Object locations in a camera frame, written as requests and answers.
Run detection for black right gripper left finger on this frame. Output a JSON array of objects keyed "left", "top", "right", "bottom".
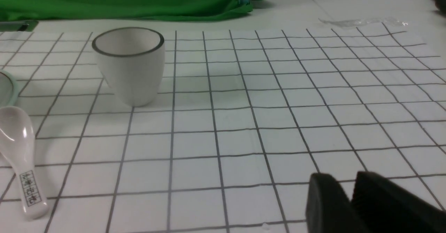
[{"left": 305, "top": 173, "right": 369, "bottom": 233}]

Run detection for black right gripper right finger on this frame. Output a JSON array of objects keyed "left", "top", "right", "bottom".
[{"left": 351, "top": 171, "right": 446, "bottom": 233}]

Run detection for white checkered table mat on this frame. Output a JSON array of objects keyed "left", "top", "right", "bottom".
[{"left": 1, "top": 23, "right": 445, "bottom": 233}]

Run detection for white cup with black rim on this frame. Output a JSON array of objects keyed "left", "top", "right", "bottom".
[{"left": 91, "top": 27, "right": 166, "bottom": 107}]

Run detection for white spoon with label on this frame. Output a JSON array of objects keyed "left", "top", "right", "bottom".
[{"left": 0, "top": 106, "right": 49, "bottom": 220}]

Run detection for plain pale green plate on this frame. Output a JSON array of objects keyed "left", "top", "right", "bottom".
[{"left": 0, "top": 70, "right": 20, "bottom": 107}]

